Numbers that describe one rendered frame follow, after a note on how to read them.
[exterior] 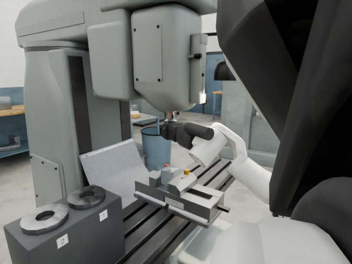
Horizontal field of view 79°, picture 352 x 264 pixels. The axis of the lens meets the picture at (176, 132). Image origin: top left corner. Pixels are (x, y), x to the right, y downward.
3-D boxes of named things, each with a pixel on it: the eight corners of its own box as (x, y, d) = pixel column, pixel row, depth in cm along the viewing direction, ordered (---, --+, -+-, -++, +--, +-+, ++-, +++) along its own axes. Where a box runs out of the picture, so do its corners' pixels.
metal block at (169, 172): (180, 180, 87) (180, 167, 85) (172, 187, 82) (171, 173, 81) (169, 177, 90) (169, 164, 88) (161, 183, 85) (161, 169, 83)
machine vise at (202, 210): (225, 207, 83) (227, 181, 80) (208, 229, 71) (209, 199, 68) (155, 182, 102) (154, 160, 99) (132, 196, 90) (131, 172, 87)
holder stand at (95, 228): (126, 254, 61) (121, 191, 56) (44, 327, 43) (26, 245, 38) (99, 237, 68) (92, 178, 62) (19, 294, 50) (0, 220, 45)
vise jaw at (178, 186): (197, 183, 86) (197, 174, 85) (180, 197, 76) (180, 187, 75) (184, 179, 90) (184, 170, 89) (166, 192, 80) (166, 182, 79)
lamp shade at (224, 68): (236, 80, 64) (238, 58, 62) (212, 80, 66) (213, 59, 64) (237, 79, 71) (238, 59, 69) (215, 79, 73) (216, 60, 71)
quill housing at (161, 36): (206, 107, 82) (209, 13, 73) (175, 116, 65) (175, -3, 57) (165, 103, 92) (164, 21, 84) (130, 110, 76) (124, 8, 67)
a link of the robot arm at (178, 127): (189, 115, 79) (210, 120, 70) (189, 140, 82) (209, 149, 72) (158, 118, 73) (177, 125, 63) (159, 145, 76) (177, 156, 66)
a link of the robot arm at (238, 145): (213, 127, 66) (250, 154, 62) (194, 148, 64) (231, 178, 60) (215, 118, 60) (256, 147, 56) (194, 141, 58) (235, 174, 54)
